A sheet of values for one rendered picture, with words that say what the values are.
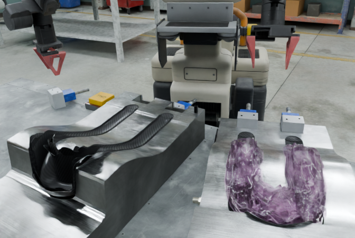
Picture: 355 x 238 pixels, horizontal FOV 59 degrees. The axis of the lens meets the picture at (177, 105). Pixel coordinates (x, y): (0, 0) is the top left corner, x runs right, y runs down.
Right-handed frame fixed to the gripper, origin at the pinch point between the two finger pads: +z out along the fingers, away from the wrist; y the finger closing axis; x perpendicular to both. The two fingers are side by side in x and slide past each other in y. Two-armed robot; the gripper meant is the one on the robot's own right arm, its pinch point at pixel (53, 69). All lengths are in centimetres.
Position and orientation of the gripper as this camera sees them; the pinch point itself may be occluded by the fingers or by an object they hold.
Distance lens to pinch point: 109.7
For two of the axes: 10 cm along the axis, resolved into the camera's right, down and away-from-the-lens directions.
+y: 5.9, 3.5, -7.3
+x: 8.0, -2.9, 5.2
